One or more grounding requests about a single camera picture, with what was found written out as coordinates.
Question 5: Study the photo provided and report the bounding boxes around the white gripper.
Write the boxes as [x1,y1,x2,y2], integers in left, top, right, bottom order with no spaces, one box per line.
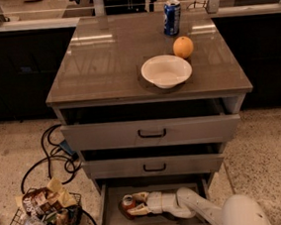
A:
[128,191,163,216]

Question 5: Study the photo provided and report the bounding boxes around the red coke can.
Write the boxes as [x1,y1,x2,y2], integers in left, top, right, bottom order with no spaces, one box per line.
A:
[119,194,136,220]

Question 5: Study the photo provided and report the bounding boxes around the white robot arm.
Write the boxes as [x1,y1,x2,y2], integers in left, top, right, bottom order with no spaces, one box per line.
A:
[122,187,271,225]

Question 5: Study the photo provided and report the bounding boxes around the bottom grey drawer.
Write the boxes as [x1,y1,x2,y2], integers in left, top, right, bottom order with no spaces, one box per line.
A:
[98,175,211,225]

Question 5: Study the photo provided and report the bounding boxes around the grey drawer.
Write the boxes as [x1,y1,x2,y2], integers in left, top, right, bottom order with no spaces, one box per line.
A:
[61,114,239,152]
[98,175,211,225]
[83,154,224,179]

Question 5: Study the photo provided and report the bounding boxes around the middle grey drawer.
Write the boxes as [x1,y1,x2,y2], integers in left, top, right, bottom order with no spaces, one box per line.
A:
[83,154,224,179]

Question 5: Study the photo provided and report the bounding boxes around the top grey drawer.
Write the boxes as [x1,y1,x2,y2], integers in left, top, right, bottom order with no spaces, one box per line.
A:
[61,114,239,152]

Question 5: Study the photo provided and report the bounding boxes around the grey drawer cabinet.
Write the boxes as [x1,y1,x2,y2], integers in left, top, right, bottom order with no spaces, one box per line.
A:
[38,2,266,225]

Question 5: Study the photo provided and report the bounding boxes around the blue pepsi can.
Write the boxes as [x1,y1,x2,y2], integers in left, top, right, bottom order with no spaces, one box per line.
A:
[163,0,181,36]

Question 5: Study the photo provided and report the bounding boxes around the brown snack bag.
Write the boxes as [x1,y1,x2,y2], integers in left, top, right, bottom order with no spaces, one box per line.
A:
[16,177,77,217]

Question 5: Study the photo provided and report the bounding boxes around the white paper bowl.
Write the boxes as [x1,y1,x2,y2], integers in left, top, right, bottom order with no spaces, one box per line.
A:
[140,55,192,89]

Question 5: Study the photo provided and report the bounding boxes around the orange fruit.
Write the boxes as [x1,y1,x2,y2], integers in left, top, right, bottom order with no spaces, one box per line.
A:
[173,37,194,58]

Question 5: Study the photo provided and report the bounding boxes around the black floor cable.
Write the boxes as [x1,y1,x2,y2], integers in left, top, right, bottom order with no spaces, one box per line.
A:
[14,121,99,225]

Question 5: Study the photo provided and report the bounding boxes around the black cable behind cabinet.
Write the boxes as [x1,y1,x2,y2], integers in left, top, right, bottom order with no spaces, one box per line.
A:
[185,0,209,10]

